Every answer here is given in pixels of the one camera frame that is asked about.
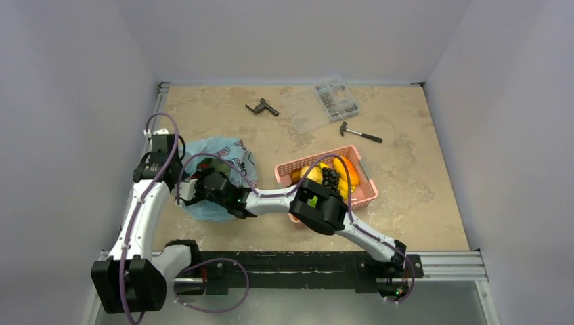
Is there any pink plastic basket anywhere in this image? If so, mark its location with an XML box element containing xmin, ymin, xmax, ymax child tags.
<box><xmin>274</xmin><ymin>145</ymin><xmax>378</xmax><ymax>210</ymax></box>

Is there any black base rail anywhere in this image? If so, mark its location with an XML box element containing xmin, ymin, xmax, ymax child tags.
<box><xmin>173</xmin><ymin>251</ymin><xmax>424</xmax><ymax>299</ymax></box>

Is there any brown kiwi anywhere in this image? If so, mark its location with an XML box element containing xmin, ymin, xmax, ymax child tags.
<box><xmin>290</xmin><ymin>168</ymin><xmax>301</xmax><ymax>183</ymax></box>

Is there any black metal pipe fitting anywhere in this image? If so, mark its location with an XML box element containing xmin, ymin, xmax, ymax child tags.
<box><xmin>245</xmin><ymin>97</ymin><xmax>279</xmax><ymax>117</ymax></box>

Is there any small black hammer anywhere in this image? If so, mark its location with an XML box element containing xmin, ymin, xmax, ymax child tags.
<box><xmin>339</xmin><ymin>121</ymin><xmax>383</xmax><ymax>143</ymax></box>

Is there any orange yellow mango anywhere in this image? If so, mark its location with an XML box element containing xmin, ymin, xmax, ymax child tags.
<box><xmin>333</xmin><ymin>157</ymin><xmax>361</xmax><ymax>186</ymax></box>

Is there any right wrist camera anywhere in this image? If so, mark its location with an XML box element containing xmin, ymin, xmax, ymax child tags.
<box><xmin>176</xmin><ymin>179</ymin><xmax>197</xmax><ymax>201</ymax></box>

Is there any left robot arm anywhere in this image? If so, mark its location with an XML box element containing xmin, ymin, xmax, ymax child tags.
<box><xmin>91</xmin><ymin>129</ymin><xmax>202</xmax><ymax>314</ymax></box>

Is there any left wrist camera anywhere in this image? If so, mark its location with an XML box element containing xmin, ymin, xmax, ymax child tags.
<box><xmin>143</xmin><ymin>128</ymin><xmax>170</xmax><ymax>141</ymax></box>

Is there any light blue plastic bag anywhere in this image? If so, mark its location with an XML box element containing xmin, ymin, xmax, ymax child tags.
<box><xmin>179</xmin><ymin>137</ymin><xmax>258</xmax><ymax>223</ymax></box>

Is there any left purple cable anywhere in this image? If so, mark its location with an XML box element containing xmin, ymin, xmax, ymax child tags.
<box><xmin>118</xmin><ymin>112</ymin><xmax>180</xmax><ymax>325</ymax></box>

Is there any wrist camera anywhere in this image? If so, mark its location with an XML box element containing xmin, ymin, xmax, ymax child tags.
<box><xmin>143</xmin><ymin>128</ymin><xmax>170</xmax><ymax>141</ymax></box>
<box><xmin>176</xmin><ymin>179</ymin><xmax>197</xmax><ymax>201</ymax></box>

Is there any yellow banana bunch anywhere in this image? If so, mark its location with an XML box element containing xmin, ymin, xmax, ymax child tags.
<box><xmin>319</xmin><ymin>162</ymin><xmax>355</xmax><ymax>200</ymax></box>

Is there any black grape bunch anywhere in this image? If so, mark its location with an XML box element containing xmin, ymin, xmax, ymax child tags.
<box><xmin>322</xmin><ymin>167</ymin><xmax>340</xmax><ymax>192</ymax></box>

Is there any clear plastic screw box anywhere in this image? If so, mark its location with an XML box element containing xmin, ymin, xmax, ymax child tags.
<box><xmin>291</xmin><ymin>75</ymin><xmax>361</xmax><ymax>135</ymax></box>

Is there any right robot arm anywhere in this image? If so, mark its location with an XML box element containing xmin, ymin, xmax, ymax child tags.
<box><xmin>179</xmin><ymin>171</ymin><xmax>407</xmax><ymax>276</ymax></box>

